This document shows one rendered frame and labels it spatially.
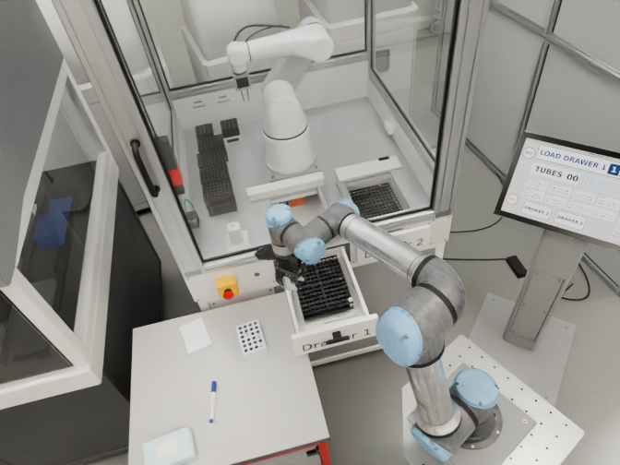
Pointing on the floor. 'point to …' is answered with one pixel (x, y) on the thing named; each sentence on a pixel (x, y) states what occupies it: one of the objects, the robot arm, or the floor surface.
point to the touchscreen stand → (533, 318)
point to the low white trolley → (229, 390)
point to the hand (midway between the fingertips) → (288, 284)
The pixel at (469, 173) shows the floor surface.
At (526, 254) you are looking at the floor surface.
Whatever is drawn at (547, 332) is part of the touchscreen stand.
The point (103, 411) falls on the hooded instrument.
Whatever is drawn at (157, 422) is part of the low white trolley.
